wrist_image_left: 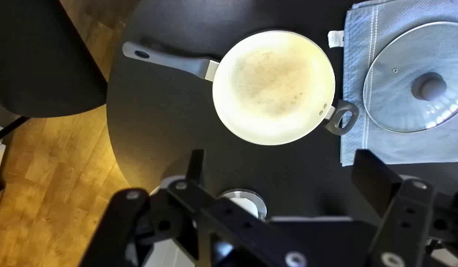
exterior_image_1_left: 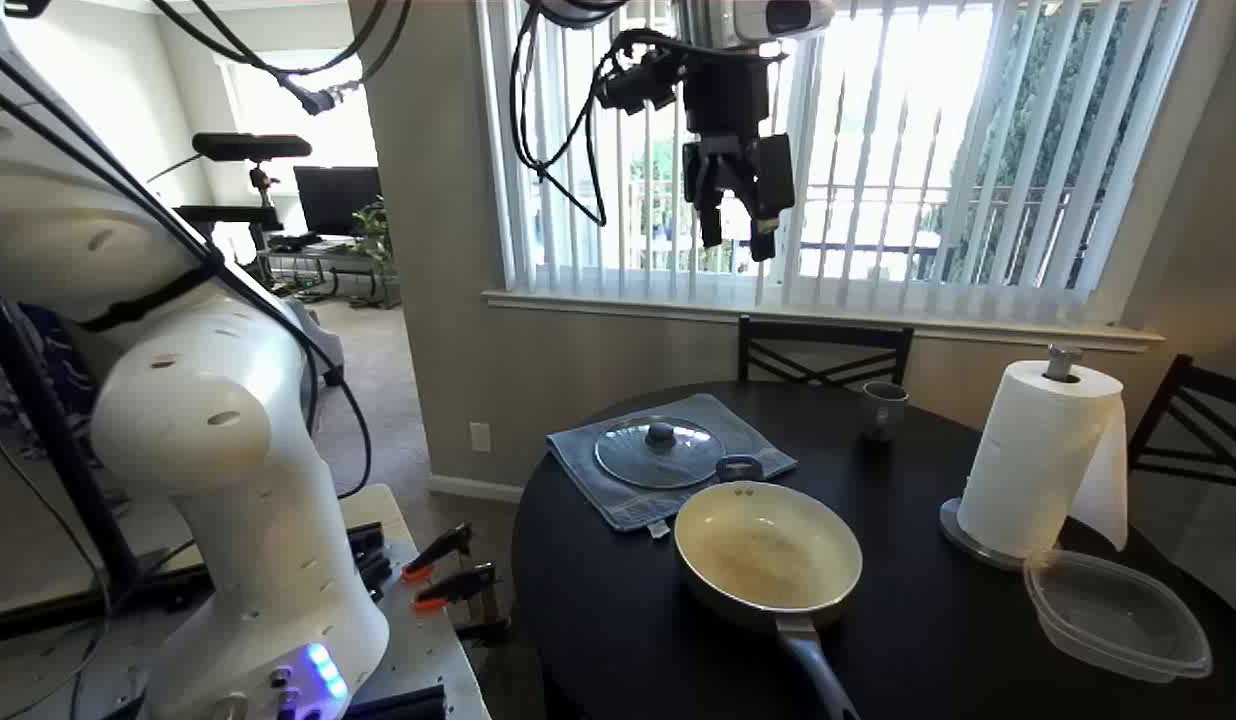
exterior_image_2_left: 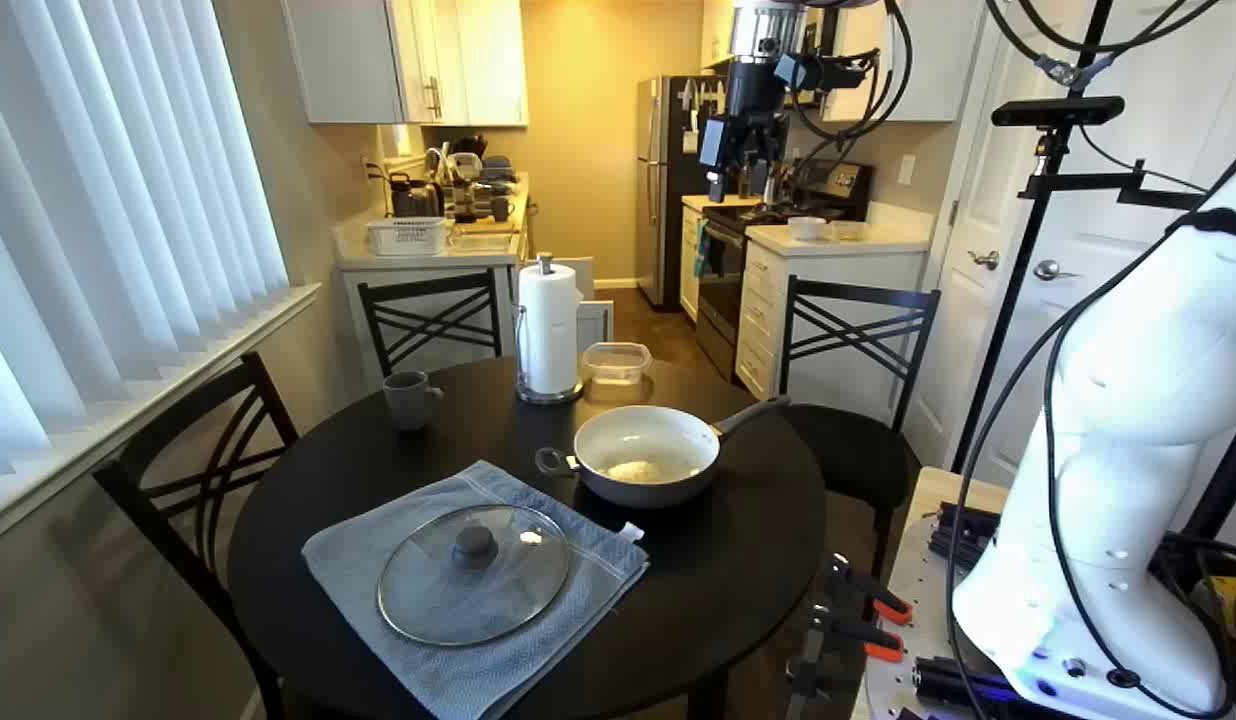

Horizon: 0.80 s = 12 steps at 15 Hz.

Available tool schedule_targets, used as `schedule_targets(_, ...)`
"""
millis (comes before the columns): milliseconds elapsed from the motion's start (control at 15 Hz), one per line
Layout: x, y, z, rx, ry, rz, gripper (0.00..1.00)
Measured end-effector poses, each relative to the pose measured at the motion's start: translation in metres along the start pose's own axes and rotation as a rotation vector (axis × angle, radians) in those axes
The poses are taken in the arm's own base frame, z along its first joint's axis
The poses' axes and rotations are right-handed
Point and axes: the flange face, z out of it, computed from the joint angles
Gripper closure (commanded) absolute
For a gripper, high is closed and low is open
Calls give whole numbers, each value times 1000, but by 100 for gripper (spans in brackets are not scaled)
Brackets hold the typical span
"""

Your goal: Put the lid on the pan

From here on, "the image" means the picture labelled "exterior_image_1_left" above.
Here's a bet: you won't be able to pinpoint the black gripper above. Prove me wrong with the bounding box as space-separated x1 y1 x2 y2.
680 51 801 266

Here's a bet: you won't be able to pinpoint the glass lid with grey knob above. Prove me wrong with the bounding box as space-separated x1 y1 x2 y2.
591 417 723 496

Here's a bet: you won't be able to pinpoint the white window sill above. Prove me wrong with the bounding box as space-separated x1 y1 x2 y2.
481 290 1169 357

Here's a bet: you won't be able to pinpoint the black metal dining chair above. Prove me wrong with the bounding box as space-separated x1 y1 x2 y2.
1127 352 1236 493
735 317 916 397

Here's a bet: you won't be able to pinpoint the white vertical blinds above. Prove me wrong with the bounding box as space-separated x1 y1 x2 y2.
472 0 1209 333

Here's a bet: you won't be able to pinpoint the small dark cup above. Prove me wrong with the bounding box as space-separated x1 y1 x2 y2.
856 379 913 449

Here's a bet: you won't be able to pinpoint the blue-grey dish cloth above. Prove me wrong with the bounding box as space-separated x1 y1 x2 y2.
545 388 801 539

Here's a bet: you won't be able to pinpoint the green house plant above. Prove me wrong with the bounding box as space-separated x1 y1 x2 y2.
350 195 405 310

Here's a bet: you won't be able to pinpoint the white paper towel roll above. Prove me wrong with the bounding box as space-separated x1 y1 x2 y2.
950 357 1131 566

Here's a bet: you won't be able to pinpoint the metal paper towel holder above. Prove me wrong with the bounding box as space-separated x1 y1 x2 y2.
937 346 1087 576

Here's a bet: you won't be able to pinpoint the dark monitor screen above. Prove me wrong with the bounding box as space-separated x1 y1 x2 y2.
292 166 383 241

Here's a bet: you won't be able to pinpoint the black clamp orange tips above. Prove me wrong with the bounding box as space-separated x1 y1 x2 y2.
410 555 502 620
400 521 481 582

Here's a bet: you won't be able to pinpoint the round black table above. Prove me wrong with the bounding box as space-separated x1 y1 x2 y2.
506 379 1236 720

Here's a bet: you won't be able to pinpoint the black exercise bench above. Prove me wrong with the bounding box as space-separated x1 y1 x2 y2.
170 129 316 258

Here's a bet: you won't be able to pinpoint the clear plastic container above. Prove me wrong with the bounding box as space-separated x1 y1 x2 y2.
1019 548 1216 689

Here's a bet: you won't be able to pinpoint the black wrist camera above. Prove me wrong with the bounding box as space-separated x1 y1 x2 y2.
591 50 686 115

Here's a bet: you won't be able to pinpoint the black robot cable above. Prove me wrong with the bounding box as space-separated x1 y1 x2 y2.
0 0 686 503

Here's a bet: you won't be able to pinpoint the cream frying pan grey handle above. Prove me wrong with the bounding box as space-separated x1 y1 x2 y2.
669 457 869 720

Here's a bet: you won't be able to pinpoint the black bracket blocks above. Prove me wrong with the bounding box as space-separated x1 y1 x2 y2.
343 521 396 602

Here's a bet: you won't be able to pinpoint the black stand frame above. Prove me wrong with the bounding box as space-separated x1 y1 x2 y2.
0 277 146 613

